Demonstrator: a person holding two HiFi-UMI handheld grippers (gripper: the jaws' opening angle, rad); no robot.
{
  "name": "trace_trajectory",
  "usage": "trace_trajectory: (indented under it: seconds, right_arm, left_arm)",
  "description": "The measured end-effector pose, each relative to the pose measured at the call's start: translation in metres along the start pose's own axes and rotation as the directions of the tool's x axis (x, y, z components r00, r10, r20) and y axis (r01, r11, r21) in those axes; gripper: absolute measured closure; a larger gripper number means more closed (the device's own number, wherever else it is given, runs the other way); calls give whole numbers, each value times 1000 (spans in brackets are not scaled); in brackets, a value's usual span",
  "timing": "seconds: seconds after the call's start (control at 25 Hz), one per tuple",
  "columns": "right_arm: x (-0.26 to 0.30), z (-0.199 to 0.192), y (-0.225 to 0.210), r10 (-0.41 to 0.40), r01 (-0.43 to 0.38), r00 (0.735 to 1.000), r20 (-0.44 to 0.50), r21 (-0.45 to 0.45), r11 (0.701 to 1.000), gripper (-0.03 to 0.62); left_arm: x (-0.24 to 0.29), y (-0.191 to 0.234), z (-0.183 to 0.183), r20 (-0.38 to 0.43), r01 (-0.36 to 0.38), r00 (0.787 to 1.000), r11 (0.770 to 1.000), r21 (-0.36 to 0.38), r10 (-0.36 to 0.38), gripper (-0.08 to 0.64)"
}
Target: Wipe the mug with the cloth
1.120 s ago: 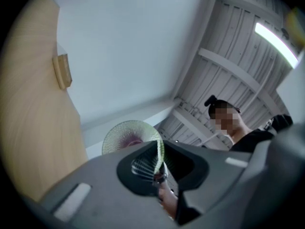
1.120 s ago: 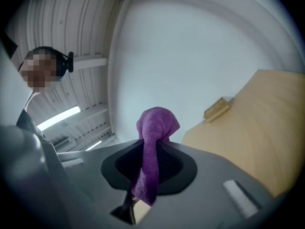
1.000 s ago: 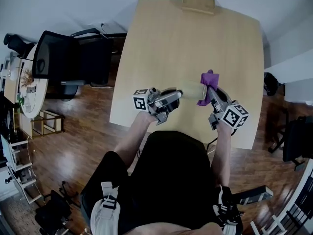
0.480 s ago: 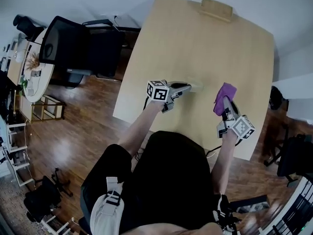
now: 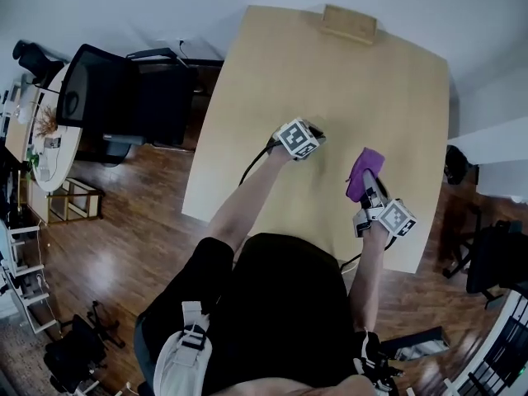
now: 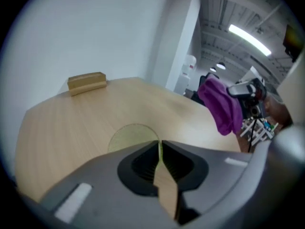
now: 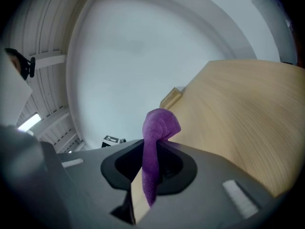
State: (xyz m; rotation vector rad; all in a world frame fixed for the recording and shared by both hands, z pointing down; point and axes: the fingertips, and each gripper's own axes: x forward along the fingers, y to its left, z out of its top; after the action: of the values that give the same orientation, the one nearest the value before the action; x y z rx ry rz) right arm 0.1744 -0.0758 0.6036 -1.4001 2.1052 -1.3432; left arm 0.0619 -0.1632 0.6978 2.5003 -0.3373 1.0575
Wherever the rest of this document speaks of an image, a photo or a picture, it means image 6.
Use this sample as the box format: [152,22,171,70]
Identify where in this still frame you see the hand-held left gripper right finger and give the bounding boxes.
[162,139,257,225]

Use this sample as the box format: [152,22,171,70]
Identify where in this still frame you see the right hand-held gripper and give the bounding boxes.
[226,78,267,119]

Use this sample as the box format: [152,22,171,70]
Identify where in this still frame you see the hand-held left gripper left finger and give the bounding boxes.
[39,140,179,229]

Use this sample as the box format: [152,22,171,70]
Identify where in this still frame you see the purple cloth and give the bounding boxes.
[197,77,244,136]

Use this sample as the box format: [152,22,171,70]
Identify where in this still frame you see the person's right hand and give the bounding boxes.
[263,95,293,126]

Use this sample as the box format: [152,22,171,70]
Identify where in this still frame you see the white metal railing rack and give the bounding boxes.
[239,117,279,146]

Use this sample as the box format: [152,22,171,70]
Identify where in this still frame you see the ceiling light tube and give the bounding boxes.
[228,24,273,56]

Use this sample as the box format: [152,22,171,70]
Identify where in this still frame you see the white wrapped appliance red labels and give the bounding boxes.
[182,54,197,95]

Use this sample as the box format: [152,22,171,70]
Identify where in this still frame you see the wooden block stand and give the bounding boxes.
[67,71,107,97]

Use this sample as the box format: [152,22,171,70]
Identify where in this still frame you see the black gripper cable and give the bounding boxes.
[246,117,257,153]

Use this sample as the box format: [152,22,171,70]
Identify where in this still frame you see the black wall monitor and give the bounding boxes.
[282,23,301,63]

